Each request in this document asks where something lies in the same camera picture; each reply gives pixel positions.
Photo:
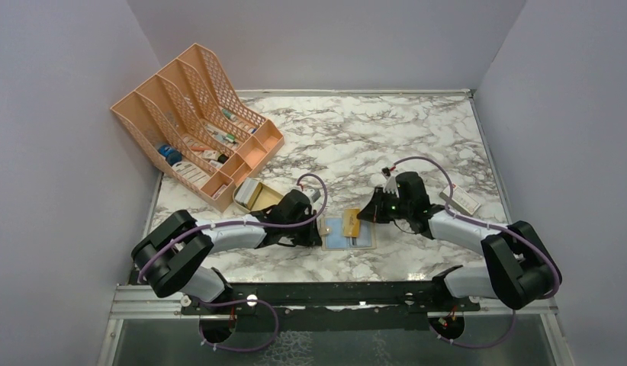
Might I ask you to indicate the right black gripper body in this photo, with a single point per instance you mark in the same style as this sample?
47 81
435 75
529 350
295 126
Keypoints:
390 207

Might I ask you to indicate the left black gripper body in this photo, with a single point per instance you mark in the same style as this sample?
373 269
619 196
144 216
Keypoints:
302 234

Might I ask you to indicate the gold card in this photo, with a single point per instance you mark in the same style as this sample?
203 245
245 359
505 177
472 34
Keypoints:
350 223

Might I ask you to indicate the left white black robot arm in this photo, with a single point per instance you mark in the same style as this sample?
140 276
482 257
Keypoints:
170 258

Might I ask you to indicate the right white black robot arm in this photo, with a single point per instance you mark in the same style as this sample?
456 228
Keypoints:
517 267

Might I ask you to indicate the white card box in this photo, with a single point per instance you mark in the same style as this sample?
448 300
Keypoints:
460 200

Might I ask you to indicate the stack of silver cards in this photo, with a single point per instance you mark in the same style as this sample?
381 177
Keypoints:
247 193

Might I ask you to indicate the beige oval tray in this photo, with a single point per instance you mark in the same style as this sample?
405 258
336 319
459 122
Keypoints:
267 198

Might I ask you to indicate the green marker pen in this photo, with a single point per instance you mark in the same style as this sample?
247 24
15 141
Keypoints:
229 115

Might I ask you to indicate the orange plastic desk organizer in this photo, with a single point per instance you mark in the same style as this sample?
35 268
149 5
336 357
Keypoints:
180 105

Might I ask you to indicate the blue tape roll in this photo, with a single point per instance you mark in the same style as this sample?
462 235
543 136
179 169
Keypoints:
170 154

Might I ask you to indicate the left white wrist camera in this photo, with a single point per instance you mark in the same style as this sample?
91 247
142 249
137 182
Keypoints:
313 194

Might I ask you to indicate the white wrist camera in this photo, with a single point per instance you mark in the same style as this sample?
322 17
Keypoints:
313 194
390 186

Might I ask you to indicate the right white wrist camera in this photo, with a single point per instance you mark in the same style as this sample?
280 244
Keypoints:
390 186

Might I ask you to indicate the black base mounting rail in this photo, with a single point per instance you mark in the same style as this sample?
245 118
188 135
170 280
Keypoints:
330 306

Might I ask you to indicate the aluminium frame profile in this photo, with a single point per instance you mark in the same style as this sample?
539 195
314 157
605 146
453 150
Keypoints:
140 302

